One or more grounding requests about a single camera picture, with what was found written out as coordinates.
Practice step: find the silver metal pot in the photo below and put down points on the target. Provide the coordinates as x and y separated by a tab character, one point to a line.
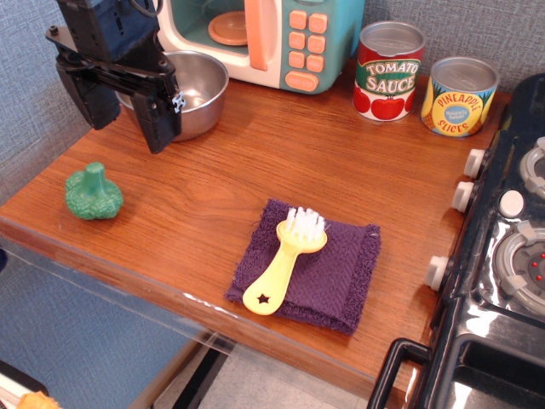
203	80

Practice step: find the black oven door handle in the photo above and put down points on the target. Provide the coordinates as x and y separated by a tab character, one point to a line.
401	350

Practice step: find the orange toy at corner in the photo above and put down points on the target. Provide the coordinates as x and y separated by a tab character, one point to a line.
37	400

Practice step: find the pineapple slices can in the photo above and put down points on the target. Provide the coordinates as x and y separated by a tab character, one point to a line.
459	94

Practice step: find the black toy stove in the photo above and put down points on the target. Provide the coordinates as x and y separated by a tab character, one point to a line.
488	324

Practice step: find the white stove knob middle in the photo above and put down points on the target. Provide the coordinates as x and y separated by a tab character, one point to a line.
462	195

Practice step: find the green toy broccoli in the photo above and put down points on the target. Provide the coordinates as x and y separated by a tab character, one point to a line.
89	195

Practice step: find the purple folded cloth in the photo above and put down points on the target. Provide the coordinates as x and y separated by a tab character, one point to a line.
327	288

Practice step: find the tomato sauce can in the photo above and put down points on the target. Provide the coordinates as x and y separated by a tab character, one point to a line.
389	62

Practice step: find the white stove knob upper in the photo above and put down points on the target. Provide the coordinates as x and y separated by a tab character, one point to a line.
473	163

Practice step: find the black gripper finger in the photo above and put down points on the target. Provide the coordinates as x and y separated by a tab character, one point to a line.
159	122
96	102

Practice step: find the white stove knob lower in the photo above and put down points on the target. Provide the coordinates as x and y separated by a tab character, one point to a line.
436	271

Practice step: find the teal toy microwave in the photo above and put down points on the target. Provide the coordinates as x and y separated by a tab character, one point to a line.
298	46

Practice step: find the white stove knob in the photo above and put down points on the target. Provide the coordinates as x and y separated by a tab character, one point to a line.
436	271
462	195
473	163

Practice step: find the orange microwave turntable plate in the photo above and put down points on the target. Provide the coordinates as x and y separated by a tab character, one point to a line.
229	29

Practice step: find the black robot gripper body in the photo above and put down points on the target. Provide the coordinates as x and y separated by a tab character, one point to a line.
116	35

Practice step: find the yellow toy dish brush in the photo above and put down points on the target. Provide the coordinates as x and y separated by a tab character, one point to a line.
301	232

